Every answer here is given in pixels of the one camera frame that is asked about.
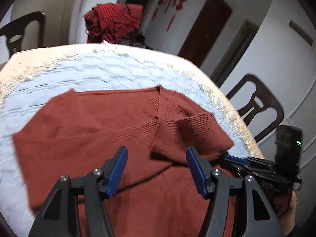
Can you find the dark wooden chair left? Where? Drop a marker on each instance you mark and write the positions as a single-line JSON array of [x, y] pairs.
[[15, 31]]

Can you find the dark wooden chair right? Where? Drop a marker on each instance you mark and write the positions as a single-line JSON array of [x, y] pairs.
[[261, 100]]

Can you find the quilted light blue table cover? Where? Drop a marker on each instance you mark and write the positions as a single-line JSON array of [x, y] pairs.
[[30, 78]]

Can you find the red checked cloth pile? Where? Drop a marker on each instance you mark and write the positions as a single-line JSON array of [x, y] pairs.
[[110, 22]]

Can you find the dark red wooden door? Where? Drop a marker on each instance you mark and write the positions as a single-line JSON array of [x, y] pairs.
[[205, 31]]

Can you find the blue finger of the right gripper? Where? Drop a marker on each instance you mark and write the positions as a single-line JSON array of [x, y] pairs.
[[235, 160]]

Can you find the rust red knit sweater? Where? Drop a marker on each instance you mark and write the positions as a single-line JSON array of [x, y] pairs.
[[75, 132]]

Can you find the right hand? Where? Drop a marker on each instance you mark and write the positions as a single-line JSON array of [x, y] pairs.
[[285, 209]]

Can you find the dark framed window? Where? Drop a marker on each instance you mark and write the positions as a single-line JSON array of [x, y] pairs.
[[235, 51]]

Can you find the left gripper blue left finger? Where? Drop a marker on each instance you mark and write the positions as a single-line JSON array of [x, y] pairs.
[[112, 173]]

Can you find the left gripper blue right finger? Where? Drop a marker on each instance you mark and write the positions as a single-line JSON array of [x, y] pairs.
[[201, 172]]

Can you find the dark wooden chair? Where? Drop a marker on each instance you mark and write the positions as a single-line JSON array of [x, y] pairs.
[[15, 31], [261, 100]]

